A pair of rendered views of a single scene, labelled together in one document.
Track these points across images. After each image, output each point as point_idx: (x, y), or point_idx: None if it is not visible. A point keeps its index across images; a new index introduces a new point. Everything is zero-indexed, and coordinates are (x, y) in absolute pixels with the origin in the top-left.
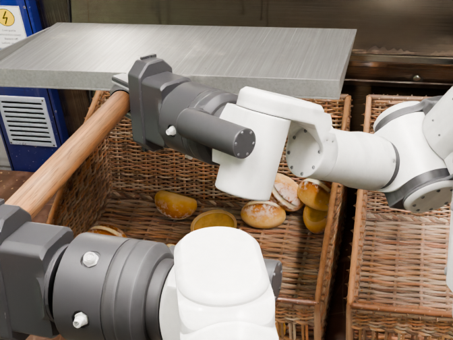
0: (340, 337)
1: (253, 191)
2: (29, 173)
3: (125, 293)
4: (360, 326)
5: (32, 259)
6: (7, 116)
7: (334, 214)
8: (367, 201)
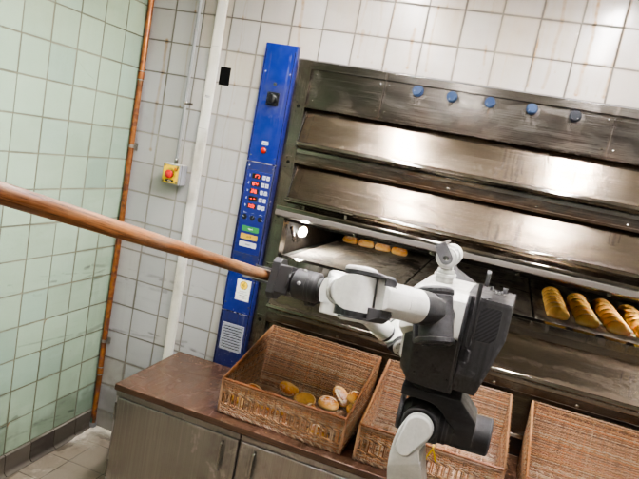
0: (351, 451)
1: None
2: (221, 365)
3: (313, 277)
4: (362, 437)
5: (289, 268)
6: (223, 333)
7: (362, 396)
8: (377, 411)
